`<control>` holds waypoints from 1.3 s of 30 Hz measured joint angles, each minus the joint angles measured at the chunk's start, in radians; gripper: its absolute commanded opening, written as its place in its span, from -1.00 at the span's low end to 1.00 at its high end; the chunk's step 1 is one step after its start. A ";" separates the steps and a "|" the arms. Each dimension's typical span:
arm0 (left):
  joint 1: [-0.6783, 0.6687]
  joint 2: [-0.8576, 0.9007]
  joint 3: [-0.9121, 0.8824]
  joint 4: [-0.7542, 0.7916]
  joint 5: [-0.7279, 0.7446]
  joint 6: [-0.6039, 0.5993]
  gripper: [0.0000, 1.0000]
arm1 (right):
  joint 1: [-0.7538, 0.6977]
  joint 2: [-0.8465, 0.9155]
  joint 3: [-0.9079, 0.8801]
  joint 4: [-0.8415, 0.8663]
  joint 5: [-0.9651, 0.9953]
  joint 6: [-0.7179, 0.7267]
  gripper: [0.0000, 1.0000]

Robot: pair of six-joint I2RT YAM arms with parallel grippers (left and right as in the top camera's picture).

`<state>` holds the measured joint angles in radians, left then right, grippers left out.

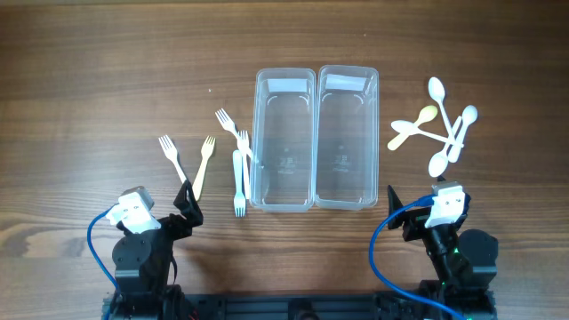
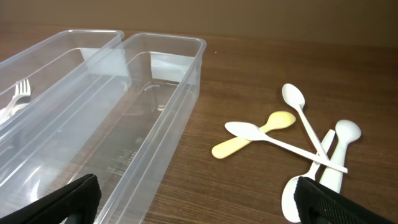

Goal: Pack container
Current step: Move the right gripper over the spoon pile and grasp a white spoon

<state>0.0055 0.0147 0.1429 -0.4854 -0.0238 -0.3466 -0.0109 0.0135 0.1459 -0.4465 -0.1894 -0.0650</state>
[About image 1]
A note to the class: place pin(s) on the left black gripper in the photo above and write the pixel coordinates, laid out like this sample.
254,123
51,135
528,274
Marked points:
176,223

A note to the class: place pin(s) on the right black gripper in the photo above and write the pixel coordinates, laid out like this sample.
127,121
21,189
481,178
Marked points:
418,223

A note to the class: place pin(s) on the white fork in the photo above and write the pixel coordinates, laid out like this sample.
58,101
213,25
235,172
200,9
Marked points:
243,146
171,153

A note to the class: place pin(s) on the light blue plastic fork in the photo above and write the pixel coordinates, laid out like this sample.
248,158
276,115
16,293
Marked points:
239,198

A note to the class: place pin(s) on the yellow plastic fork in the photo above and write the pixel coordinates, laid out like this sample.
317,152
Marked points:
206,153

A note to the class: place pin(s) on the white spoon bottom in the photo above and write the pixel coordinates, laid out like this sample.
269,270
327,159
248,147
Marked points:
438,162

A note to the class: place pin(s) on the white spoon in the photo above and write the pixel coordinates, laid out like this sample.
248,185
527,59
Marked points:
469,116
437,93
438,162

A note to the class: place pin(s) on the white spoon horizontal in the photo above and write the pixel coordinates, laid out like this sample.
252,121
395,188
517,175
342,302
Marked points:
418,131

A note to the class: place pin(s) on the white fork angled top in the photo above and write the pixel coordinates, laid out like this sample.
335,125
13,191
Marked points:
228,124

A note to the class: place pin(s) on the yellow plastic spoon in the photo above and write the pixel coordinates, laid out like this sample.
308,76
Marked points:
427,114

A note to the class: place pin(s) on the white spoon top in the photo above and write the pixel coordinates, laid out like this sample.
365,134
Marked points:
437,93

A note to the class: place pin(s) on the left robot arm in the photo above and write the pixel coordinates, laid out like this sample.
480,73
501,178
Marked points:
144,255

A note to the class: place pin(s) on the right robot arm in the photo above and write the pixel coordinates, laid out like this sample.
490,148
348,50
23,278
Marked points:
465,262

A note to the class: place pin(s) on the right clear plastic container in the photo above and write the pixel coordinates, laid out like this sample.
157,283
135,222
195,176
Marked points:
347,176

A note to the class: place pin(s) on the clear plastic container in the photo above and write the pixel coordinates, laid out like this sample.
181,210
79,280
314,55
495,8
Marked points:
283,140
347,176

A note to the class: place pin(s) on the left clear plastic container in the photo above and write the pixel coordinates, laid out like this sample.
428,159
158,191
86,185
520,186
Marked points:
283,140

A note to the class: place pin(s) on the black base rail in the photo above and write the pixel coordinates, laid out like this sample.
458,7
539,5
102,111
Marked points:
326,307

